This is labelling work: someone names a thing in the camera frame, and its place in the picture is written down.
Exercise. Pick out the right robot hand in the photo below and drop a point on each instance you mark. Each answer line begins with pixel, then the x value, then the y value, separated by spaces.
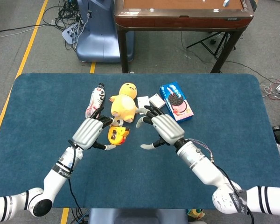
pixel 168 128

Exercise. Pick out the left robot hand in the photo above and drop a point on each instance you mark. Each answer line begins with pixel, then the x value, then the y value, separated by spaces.
pixel 88 133

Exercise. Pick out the yellow tape measure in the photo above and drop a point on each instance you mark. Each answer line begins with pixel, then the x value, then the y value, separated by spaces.
pixel 116 135

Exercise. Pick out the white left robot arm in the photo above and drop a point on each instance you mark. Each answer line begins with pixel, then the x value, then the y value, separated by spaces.
pixel 56 177

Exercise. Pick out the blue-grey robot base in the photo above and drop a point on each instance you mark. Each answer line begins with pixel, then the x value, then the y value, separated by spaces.
pixel 100 35

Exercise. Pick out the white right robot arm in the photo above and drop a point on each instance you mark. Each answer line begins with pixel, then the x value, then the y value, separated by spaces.
pixel 205 170

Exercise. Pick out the blue Oreo cookie box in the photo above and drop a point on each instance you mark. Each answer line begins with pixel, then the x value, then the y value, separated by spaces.
pixel 175 100

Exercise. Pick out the small white rectangular box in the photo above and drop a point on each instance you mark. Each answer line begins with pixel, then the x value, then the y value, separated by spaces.
pixel 157 100

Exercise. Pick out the clear plastic drink bottle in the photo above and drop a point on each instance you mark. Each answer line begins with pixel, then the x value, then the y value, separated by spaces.
pixel 96 98

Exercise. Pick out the flat white square box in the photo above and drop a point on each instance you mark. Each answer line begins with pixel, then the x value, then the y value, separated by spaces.
pixel 142 101

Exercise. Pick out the yellow plush toy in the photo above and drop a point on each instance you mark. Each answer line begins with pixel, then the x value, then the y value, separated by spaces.
pixel 124 105

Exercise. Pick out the blue table cloth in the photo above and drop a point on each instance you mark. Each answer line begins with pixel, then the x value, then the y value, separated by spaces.
pixel 140 175

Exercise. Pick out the black tripod stand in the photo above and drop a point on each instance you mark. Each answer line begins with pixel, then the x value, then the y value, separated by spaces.
pixel 211 44

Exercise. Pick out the grey robot torso base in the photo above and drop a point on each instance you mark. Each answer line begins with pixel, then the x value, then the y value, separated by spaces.
pixel 135 217

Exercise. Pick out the brown mahjong table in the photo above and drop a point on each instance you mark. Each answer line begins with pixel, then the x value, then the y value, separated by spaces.
pixel 184 21

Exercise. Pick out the single blue-white mahjong tile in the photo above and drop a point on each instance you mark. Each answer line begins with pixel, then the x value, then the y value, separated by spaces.
pixel 226 2

